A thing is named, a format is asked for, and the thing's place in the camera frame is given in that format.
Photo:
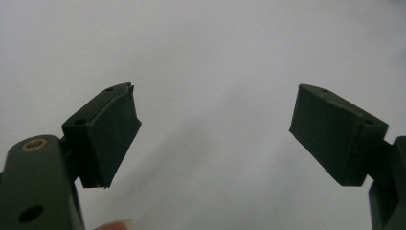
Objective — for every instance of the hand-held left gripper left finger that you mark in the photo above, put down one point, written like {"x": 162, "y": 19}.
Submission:
{"x": 105, "y": 134}

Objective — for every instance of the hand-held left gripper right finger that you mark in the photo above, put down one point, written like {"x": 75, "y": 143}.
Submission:
{"x": 332, "y": 134}

